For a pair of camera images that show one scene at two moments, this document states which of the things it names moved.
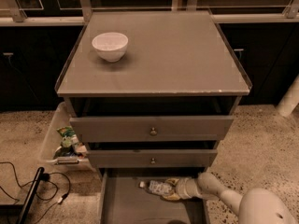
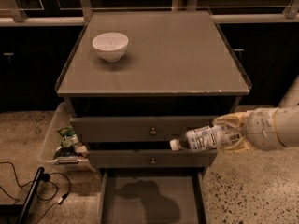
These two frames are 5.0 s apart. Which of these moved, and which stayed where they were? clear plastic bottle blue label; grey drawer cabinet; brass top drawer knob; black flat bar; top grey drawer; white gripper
Moved: white gripper; clear plastic bottle blue label
Stayed: grey drawer cabinet; black flat bar; top grey drawer; brass top drawer knob
